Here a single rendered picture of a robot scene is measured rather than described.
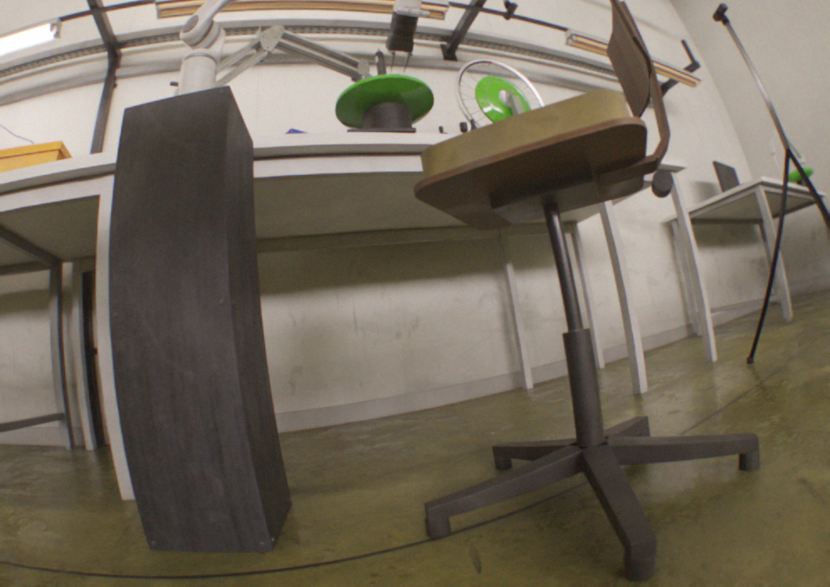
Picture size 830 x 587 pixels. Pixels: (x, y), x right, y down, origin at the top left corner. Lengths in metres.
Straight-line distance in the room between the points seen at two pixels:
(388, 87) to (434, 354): 1.33
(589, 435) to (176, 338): 0.70
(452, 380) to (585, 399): 1.45
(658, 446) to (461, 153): 0.57
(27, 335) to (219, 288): 1.83
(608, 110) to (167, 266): 0.73
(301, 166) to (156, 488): 0.87
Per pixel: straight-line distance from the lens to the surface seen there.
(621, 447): 0.73
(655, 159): 0.73
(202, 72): 1.02
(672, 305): 3.27
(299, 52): 1.60
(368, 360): 1.99
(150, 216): 0.79
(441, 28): 2.78
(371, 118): 1.25
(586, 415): 0.72
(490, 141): 0.62
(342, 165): 1.18
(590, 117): 0.61
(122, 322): 0.77
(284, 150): 1.16
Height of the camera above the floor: 0.32
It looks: 10 degrees up
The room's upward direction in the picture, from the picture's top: 9 degrees counter-clockwise
